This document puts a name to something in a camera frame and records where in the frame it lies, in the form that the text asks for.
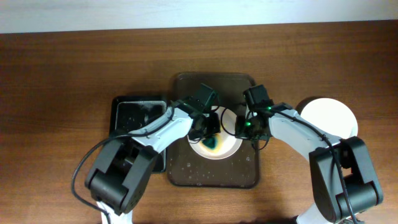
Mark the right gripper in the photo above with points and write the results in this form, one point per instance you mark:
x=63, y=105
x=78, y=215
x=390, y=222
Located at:
x=253, y=130

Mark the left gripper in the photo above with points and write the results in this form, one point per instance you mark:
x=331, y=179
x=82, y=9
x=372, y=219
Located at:
x=210, y=125

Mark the green yellow sponge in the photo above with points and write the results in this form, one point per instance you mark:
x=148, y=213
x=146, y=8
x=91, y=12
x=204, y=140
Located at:
x=211, y=144

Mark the white plate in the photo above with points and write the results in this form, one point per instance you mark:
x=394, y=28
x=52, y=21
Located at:
x=329, y=115
x=222, y=144

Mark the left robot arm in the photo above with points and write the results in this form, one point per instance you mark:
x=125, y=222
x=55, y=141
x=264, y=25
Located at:
x=115, y=193

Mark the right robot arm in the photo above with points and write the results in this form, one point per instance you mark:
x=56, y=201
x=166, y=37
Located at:
x=344, y=181

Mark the brown plastic serving tray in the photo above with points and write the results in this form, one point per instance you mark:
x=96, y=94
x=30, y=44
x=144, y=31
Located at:
x=184, y=166

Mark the black soapy water tray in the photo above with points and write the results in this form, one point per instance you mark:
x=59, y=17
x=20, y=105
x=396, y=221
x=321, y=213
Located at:
x=129, y=113

